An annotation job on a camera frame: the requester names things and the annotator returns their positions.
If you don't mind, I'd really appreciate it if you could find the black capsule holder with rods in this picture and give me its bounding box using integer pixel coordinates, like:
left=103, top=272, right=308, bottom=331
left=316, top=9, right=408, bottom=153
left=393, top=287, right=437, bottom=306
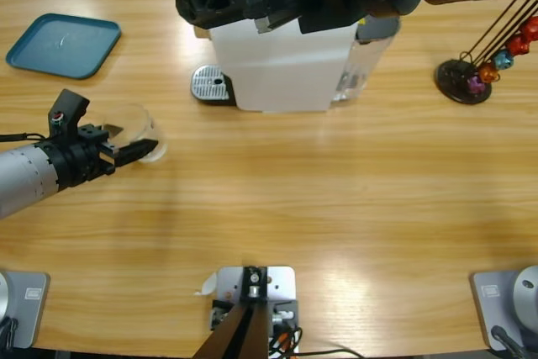
left=435, top=0, right=538, bottom=106

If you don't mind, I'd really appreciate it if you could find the clear glass cup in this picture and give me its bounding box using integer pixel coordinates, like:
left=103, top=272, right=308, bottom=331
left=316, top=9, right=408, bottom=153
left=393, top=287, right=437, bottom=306
left=100, top=103, right=170, bottom=165

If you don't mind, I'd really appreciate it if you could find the black arm base cable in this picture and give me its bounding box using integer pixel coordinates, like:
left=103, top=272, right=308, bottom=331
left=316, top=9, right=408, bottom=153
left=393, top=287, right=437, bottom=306
left=490, top=325, right=527, bottom=359
left=0, top=315, right=20, bottom=351

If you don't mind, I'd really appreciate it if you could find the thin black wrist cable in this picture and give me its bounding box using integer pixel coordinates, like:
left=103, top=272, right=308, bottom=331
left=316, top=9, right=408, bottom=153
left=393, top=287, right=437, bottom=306
left=0, top=133, right=46, bottom=143

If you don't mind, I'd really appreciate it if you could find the clear water tank dark lid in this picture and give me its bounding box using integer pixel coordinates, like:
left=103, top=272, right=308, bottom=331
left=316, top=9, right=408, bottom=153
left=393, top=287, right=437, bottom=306
left=330, top=13, right=403, bottom=104

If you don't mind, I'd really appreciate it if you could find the white paper tag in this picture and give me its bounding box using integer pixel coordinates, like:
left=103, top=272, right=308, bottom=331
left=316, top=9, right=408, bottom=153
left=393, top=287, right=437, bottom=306
left=193, top=272, right=218, bottom=297

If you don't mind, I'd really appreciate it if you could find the white capsule coffee machine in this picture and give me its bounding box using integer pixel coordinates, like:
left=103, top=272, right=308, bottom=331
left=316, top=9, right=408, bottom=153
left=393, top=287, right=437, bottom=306
left=193, top=0, right=361, bottom=115

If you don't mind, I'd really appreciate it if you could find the blue coffee capsule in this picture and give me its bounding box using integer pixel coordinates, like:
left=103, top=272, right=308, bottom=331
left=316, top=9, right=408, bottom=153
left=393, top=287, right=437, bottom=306
left=492, top=50, right=514, bottom=71

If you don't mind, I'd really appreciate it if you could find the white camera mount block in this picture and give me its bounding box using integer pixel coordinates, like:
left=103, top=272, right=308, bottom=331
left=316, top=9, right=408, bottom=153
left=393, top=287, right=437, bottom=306
left=209, top=265, right=300, bottom=356

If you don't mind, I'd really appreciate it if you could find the dark camera post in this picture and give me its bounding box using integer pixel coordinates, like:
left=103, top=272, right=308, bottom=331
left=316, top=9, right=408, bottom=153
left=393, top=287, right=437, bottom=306
left=195, top=266, right=270, bottom=359

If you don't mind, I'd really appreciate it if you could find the teal plastic tray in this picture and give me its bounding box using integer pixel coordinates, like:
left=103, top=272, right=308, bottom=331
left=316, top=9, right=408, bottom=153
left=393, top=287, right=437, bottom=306
left=5, top=13, right=123, bottom=81

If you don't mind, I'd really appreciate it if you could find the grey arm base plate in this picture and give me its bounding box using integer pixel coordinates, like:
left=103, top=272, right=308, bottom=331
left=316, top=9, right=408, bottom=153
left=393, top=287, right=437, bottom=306
left=469, top=265, right=538, bottom=351
left=0, top=271, right=51, bottom=350

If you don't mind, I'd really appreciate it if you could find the red coffee capsule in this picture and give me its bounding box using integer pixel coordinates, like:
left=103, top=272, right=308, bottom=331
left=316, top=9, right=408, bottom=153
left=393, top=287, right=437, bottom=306
left=520, top=16, right=538, bottom=43
left=505, top=34, right=530, bottom=56

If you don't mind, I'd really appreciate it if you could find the metal grate drip tray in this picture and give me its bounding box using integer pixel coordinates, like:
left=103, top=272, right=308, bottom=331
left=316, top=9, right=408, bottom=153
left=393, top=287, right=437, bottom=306
left=191, top=64, right=233, bottom=104

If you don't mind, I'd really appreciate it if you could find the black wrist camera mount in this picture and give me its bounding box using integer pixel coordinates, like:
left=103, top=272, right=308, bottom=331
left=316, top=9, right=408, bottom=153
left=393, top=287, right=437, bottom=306
left=48, top=88, right=91, bottom=141

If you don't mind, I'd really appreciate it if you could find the black cable at mount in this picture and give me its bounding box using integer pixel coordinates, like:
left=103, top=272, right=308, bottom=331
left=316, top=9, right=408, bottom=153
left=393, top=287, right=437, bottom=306
left=293, top=347, right=367, bottom=359

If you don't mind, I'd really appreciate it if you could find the orange coffee capsule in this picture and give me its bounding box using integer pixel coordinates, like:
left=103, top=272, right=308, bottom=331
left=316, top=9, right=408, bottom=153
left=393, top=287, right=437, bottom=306
left=478, top=62, right=499, bottom=84

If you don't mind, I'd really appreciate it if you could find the orange and black cable bundle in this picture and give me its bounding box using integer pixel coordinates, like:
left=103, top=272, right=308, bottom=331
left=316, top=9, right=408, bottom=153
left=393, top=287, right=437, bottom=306
left=268, top=325, right=303, bottom=356

